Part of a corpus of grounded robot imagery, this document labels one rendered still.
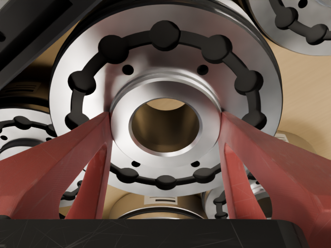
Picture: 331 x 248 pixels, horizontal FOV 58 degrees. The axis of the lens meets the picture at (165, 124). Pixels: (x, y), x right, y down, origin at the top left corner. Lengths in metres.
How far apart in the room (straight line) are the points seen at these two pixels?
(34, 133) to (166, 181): 0.10
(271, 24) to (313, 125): 0.12
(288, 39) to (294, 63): 0.05
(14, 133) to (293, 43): 0.18
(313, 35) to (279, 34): 0.02
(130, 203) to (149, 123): 0.14
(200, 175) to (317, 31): 0.10
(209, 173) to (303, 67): 0.11
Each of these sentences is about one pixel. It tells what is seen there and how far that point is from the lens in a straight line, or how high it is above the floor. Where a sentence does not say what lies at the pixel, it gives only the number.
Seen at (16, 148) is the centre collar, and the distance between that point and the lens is 0.22.
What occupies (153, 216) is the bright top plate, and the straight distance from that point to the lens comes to 0.27.
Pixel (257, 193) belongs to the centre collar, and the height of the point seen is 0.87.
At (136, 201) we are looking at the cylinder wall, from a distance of 0.28.
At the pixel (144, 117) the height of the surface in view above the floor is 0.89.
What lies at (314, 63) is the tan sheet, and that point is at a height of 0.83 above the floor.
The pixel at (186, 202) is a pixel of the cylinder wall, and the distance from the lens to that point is 0.28.
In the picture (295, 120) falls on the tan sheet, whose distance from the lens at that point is 0.25.
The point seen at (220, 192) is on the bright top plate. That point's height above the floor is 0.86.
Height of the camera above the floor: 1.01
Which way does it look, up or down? 51 degrees down
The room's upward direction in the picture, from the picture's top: 179 degrees clockwise
